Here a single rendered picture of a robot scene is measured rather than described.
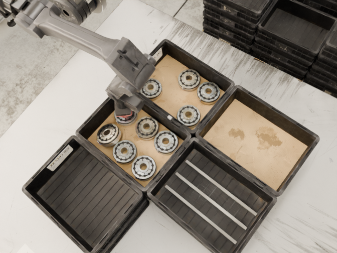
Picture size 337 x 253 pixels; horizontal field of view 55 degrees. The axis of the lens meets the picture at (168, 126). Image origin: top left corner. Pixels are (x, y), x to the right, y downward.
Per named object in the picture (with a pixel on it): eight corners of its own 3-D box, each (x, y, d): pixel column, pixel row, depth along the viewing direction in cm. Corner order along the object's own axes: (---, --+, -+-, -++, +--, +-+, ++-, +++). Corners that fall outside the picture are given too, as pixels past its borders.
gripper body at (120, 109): (129, 93, 139) (128, 85, 133) (131, 115, 136) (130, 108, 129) (114, 94, 139) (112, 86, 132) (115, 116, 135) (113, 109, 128)
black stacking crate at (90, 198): (33, 194, 140) (20, 189, 129) (82, 143, 147) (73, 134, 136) (99, 258, 128) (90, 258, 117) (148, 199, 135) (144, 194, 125)
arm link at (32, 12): (18, -12, 94) (6, 2, 93) (43, 2, 91) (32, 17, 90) (35, 8, 103) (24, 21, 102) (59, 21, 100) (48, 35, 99)
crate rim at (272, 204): (145, 194, 126) (144, 193, 124) (193, 137, 133) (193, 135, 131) (230, 266, 114) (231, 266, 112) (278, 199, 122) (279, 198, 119)
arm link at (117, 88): (143, 49, 83) (118, 83, 81) (160, 63, 84) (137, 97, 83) (117, 72, 124) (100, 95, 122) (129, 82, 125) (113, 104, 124)
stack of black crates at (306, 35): (248, 57, 234) (257, 26, 202) (269, 28, 242) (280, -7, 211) (300, 83, 223) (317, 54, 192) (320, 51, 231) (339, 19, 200)
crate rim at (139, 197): (22, 190, 131) (19, 188, 129) (74, 135, 138) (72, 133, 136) (92, 258, 119) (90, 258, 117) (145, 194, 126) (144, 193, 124)
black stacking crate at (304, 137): (194, 144, 142) (193, 135, 132) (233, 96, 150) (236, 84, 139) (272, 202, 131) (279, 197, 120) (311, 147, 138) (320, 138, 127)
